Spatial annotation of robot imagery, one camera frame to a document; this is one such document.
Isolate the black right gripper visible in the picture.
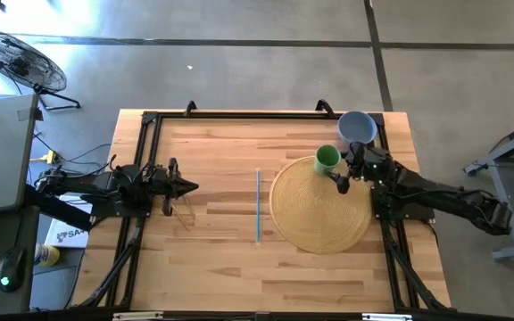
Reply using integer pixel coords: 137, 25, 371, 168
327, 141, 394, 195

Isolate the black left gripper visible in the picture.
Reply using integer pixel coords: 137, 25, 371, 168
149, 156, 199, 218

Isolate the green mug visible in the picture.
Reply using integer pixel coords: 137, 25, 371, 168
313, 144, 343, 177

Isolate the blue bowl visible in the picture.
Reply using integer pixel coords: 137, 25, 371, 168
336, 111, 379, 146

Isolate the blue drinking straw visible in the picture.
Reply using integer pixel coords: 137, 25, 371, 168
255, 168, 262, 245

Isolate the round woven straw placemat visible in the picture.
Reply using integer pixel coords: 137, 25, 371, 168
269, 155, 374, 255

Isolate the white printed cardboard box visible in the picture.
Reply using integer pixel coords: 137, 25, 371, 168
44, 194, 93, 250

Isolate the yellow and white bottle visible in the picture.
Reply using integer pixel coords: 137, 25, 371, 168
33, 243, 61, 268

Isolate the black computer mouse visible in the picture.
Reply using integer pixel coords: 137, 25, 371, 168
0, 246, 27, 294

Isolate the black floor fan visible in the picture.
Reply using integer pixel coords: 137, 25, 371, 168
0, 29, 82, 111

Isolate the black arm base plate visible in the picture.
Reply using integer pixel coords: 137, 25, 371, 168
371, 185, 436, 223
80, 193, 151, 219

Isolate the black aluminium table frame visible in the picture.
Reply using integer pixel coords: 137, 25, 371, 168
78, 110, 452, 313

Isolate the black floor cable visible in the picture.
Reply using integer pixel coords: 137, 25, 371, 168
33, 132, 113, 177

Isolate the silver metal bracket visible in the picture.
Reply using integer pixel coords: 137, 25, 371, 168
361, 312, 413, 321
112, 311, 164, 321

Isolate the grey metal table frame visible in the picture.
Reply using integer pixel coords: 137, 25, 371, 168
463, 113, 514, 262

